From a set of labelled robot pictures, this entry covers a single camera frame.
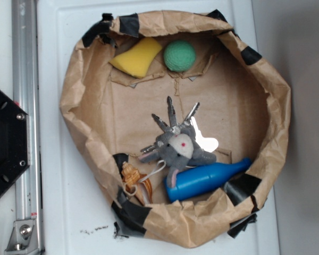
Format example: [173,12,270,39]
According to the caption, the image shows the gray plush animal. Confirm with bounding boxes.
[138,129,216,188]

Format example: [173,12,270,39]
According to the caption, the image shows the bunch of metal keys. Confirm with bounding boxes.
[140,96,200,154]

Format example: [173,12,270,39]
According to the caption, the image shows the brown paper bag bin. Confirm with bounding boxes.
[60,11,291,248]

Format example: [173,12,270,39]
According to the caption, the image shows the white key tag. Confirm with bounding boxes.
[190,117,219,152]

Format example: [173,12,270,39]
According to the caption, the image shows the blue plastic bottle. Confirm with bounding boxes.
[166,158,251,202]

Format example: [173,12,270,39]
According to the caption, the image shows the yellow sponge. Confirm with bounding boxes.
[109,37,162,78]

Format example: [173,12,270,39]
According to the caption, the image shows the green foam ball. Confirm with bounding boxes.
[163,40,196,72]

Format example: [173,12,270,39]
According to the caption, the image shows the white tray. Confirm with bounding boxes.
[37,1,280,254]

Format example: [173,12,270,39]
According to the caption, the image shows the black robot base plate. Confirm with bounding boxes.
[0,90,29,198]

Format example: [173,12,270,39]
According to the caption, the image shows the aluminium rail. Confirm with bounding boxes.
[11,1,45,254]

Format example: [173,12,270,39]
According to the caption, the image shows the metal corner bracket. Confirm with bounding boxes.
[4,219,39,254]

